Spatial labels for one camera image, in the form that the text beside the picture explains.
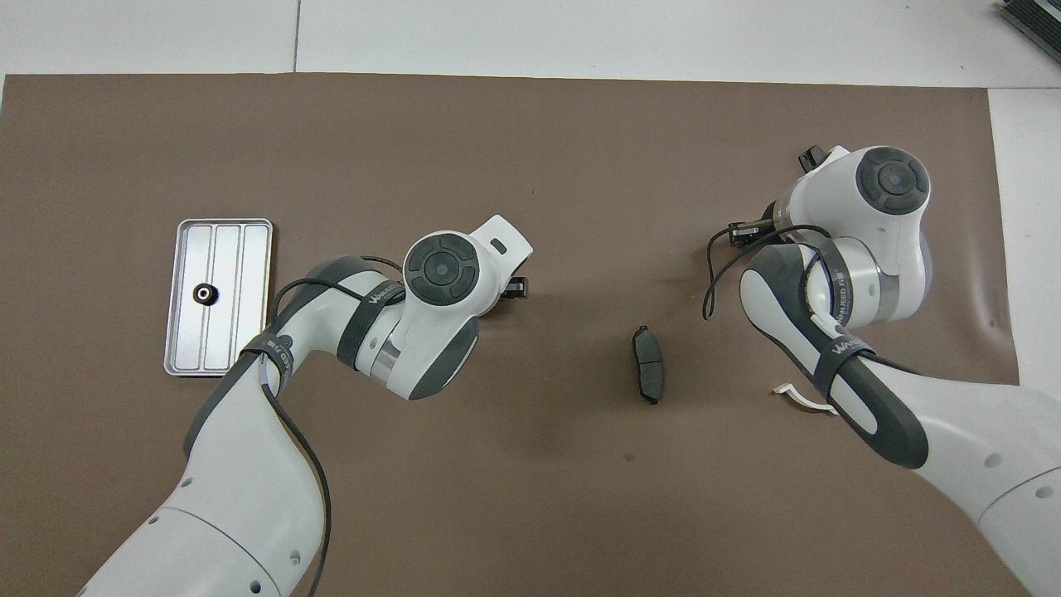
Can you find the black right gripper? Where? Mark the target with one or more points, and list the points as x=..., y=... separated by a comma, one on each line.
x=781, y=214

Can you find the black bearing gear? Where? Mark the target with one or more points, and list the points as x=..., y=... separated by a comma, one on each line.
x=204, y=293

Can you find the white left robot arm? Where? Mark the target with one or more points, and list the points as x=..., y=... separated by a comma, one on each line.
x=439, y=269

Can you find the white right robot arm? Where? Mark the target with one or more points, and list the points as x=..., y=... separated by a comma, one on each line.
x=891, y=178

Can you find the silver metal tray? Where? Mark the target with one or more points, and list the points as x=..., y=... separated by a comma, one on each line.
x=228, y=249

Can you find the short wide grey brake pad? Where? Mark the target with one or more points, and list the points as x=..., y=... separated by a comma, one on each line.
x=812, y=157

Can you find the brown table mat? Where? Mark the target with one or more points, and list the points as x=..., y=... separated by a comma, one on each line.
x=539, y=149

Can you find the long grey brake pad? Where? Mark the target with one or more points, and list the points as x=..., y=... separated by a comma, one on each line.
x=648, y=365

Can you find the dark ridged equipment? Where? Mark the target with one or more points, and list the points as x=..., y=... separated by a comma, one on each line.
x=1036, y=25

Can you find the white curved plastic bracket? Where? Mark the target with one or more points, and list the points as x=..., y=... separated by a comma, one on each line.
x=792, y=393

